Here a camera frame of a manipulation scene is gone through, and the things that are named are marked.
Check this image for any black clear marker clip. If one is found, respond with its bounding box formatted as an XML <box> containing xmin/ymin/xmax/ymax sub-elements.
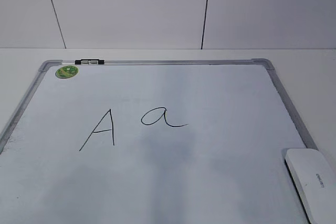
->
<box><xmin>75</xmin><ymin>59</ymin><xmax>104</xmax><ymax>65</ymax></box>

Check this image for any white board with grey frame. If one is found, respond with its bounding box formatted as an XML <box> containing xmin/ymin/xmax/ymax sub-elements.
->
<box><xmin>1</xmin><ymin>59</ymin><xmax>319</xmax><ymax>223</ymax></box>

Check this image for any white board eraser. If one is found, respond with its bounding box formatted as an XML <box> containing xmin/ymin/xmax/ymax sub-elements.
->
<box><xmin>285</xmin><ymin>148</ymin><xmax>335</xmax><ymax>223</ymax></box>

